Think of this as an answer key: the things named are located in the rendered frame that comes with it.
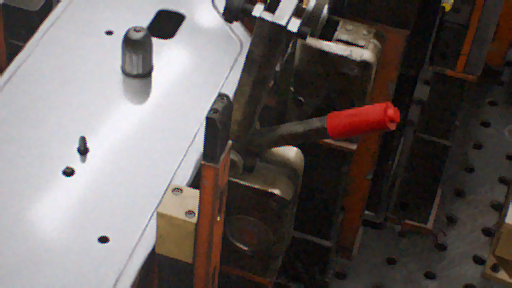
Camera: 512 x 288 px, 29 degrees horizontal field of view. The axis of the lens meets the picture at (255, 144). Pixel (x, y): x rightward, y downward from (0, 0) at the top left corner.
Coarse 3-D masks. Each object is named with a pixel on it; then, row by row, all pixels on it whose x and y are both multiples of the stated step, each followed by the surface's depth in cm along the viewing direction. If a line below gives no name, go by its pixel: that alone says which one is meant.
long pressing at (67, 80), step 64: (64, 0) 107; (128, 0) 108; (192, 0) 108; (64, 64) 99; (192, 64) 101; (0, 128) 92; (64, 128) 93; (128, 128) 94; (192, 128) 95; (0, 192) 87; (64, 192) 87; (128, 192) 88; (0, 256) 82; (64, 256) 83; (128, 256) 83
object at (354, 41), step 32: (352, 32) 96; (320, 64) 96; (352, 64) 94; (320, 96) 98; (352, 96) 97; (320, 160) 105; (320, 192) 108; (320, 224) 111; (288, 256) 116; (320, 256) 114
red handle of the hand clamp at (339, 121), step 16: (336, 112) 79; (352, 112) 78; (368, 112) 77; (384, 112) 76; (272, 128) 82; (288, 128) 81; (304, 128) 80; (320, 128) 79; (336, 128) 78; (352, 128) 78; (368, 128) 77; (384, 128) 77; (256, 144) 83; (272, 144) 82; (288, 144) 82
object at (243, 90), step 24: (240, 0) 74; (288, 0) 74; (264, 24) 73; (288, 24) 73; (264, 48) 74; (264, 72) 76; (240, 96) 78; (264, 96) 80; (240, 120) 80; (240, 144) 82
